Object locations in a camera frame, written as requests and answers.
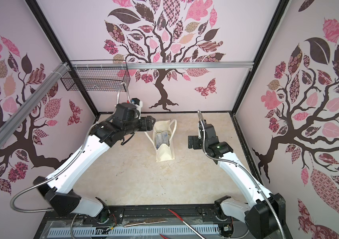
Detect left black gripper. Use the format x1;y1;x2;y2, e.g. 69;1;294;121
122;115;155;135

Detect blue label compass case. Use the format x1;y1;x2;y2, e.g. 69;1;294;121
161;131;171;146
155;132;163;149

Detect cream canvas tote bag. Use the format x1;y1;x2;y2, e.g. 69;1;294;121
144;119;177;162

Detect right flexible metal conduit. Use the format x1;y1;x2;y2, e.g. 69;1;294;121
197;110;287;239

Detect flexible metal conduit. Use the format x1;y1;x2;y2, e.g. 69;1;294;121
10;82;131;239
197;110;287;239

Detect left flexible metal conduit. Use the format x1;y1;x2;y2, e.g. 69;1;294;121
10;82;131;239

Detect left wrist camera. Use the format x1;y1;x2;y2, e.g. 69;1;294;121
131;98;143;112

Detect black wire mesh basket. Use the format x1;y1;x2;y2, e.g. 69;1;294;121
60;60;131;92

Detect black base frame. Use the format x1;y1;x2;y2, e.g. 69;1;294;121
34;204;254;239

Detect red handled tool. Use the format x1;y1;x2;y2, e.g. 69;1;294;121
168;209;205;239

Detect white slotted cable duct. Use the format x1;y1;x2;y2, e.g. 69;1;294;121
45;225;220;239

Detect horizontal aluminium rail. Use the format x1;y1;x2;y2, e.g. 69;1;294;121
71;61;254;70

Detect diagonal aluminium rail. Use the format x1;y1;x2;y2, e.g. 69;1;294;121
0;63;69;149

